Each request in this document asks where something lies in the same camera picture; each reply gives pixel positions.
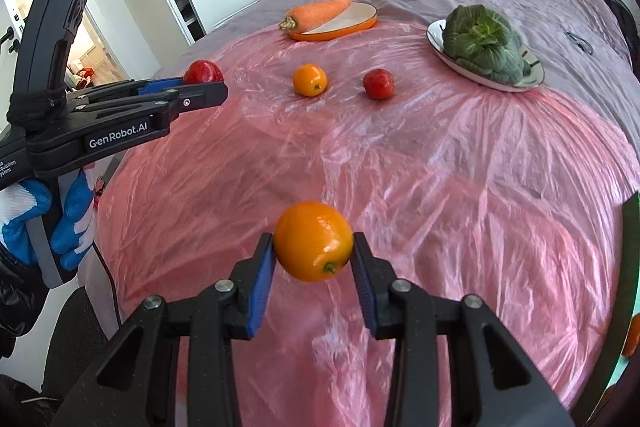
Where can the white round plate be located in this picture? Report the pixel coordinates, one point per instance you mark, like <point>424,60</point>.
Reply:
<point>434,36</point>

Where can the green bok choy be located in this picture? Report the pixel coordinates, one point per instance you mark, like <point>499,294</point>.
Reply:
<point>480,42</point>

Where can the person's left hand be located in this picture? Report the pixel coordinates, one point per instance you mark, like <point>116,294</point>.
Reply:
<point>75,227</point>

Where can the carrot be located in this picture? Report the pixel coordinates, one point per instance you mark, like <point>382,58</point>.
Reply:
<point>320,13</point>

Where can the person's left forearm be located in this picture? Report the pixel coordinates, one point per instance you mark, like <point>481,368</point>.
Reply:
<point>20,297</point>

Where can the pink plastic sheet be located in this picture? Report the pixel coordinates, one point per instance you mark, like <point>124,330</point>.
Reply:
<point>450,182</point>

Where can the green rectangular tray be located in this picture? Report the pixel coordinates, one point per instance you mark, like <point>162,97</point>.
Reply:
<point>632,247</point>

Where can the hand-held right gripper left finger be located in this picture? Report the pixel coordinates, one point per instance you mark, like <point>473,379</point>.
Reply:
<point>260,287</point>

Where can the red plum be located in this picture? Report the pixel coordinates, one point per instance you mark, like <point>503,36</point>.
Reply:
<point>200,71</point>
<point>378,84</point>

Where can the orange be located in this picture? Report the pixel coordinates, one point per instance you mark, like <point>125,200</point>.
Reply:
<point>310,237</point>
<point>310,80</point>
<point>634,334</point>

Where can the black mesh chair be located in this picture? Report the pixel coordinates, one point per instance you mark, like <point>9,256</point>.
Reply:
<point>80,337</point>

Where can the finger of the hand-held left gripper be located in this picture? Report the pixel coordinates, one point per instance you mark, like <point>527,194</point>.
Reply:
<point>200,98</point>
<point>160,85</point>

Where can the orange oval plate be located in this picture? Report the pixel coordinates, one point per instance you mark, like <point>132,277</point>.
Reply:
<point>350,21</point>

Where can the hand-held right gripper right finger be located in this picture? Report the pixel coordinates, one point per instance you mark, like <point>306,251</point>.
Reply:
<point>362,287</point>

